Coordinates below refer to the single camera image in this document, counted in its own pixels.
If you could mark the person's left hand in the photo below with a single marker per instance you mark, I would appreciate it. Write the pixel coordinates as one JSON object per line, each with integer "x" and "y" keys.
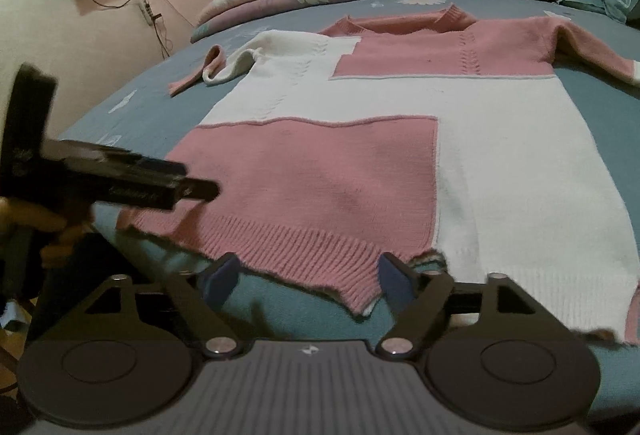
{"x": 63, "y": 232}

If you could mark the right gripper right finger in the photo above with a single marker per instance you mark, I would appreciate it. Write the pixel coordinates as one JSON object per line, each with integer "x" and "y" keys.
{"x": 488, "y": 351}

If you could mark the pink and white knit sweater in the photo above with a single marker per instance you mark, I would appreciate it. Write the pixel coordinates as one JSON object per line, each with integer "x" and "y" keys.
{"x": 428, "y": 136}

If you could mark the teal floral bed sheet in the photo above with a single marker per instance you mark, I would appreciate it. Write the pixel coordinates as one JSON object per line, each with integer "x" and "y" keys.
{"x": 142, "y": 117}

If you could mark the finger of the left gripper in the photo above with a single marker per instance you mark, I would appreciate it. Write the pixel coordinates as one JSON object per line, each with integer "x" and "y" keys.
{"x": 86, "y": 173}

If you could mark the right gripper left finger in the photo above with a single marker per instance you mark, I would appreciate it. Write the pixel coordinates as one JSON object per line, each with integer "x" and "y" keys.
{"x": 130, "y": 350}

